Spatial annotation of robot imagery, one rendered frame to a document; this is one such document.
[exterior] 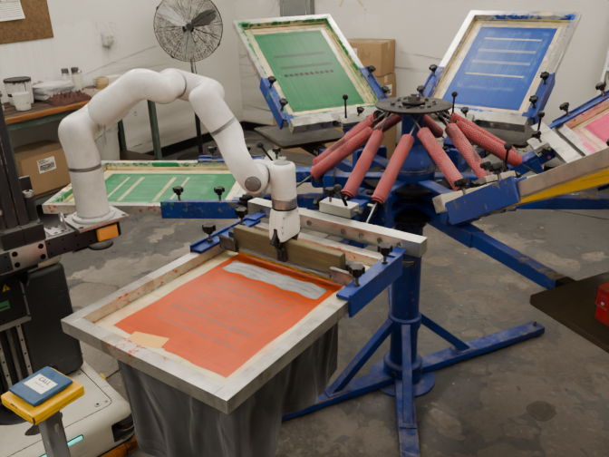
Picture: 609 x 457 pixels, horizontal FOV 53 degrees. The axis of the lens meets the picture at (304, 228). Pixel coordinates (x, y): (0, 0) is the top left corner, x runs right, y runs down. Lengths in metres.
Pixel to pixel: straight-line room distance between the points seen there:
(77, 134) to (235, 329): 0.70
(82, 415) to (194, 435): 0.92
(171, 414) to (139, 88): 0.87
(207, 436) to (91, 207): 0.75
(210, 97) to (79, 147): 0.41
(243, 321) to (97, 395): 1.11
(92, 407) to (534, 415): 1.84
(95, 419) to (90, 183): 1.01
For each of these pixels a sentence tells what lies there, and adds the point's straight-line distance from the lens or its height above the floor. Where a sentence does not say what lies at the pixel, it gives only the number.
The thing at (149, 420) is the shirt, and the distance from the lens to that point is 1.84.
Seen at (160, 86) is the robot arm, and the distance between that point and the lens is 1.69.
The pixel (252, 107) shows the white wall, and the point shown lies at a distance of 7.34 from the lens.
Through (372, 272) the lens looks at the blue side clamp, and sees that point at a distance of 1.76.
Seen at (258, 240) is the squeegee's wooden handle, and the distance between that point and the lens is 1.89.
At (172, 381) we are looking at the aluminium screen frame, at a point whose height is 0.97.
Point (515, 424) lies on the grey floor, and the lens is 2.85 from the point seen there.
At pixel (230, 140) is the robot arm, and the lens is 1.70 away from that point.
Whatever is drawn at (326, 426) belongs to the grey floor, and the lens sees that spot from 2.74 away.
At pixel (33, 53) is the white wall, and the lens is 5.67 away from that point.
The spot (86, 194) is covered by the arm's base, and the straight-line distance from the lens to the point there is 1.88.
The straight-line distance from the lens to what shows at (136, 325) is 1.69.
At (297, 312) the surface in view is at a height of 0.95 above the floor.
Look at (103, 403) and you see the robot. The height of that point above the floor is 0.28.
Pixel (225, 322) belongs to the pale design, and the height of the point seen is 0.95.
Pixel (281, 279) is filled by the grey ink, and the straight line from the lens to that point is 1.81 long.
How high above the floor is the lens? 1.82
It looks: 24 degrees down
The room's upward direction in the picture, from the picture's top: 2 degrees counter-clockwise
